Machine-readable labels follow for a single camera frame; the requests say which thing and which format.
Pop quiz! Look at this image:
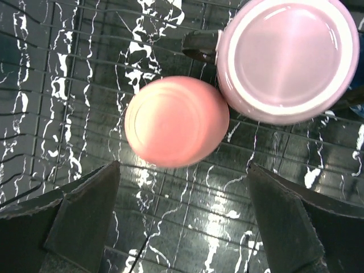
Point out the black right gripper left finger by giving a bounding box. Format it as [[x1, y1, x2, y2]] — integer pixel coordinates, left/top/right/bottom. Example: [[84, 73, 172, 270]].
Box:
[[1, 161, 121, 272]]

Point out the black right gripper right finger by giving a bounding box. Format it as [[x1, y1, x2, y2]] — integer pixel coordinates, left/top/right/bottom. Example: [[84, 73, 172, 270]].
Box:
[[247, 163, 363, 272]]

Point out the pink plastic cup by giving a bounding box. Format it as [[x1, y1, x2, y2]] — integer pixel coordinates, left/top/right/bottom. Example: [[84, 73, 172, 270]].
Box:
[[125, 76, 229, 168]]

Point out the dark blue ceramic mug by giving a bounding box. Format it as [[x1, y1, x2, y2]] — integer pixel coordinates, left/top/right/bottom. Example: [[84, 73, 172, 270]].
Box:
[[331, 18, 363, 117]]

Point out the mauve ceramic mug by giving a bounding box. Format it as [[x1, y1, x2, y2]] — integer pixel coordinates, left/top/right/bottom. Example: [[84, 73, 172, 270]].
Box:
[[181, 0, 360, 125]]

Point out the black wire dish rack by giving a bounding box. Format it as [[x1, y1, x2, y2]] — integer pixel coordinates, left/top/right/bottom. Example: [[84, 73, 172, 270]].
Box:
[[1, 1, 363, 272]]

